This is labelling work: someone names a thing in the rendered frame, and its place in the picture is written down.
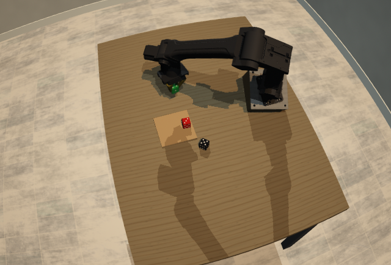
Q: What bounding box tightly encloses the green die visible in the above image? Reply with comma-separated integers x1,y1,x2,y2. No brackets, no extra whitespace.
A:
171,83,179,94

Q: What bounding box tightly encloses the black die with white pips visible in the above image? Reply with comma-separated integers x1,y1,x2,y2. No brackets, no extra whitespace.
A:
199,138,210,150

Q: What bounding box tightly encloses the red die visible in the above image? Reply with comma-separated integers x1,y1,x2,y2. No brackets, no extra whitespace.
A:
181,117,191,129

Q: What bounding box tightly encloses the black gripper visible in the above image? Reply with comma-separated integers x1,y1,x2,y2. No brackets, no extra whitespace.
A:
157,62,189,92

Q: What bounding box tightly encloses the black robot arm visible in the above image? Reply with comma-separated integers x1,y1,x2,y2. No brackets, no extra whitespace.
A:
143,27,293,106

